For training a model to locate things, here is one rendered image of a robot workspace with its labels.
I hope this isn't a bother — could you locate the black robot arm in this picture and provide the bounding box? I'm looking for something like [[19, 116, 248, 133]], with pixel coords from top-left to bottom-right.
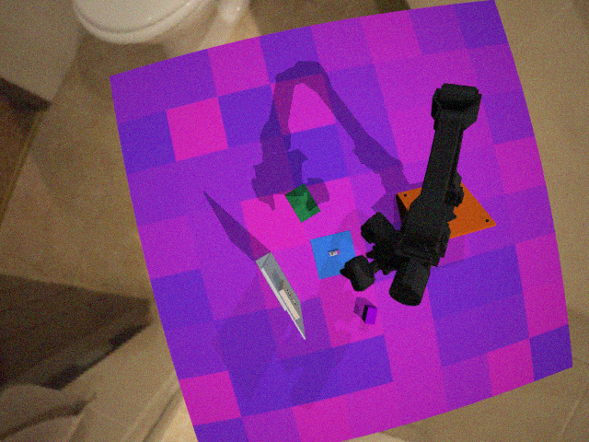
[[360, 83, 482, 306]]

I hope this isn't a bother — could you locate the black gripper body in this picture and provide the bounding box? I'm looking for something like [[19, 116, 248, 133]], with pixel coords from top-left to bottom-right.
[[344, 237, 401, 292]]

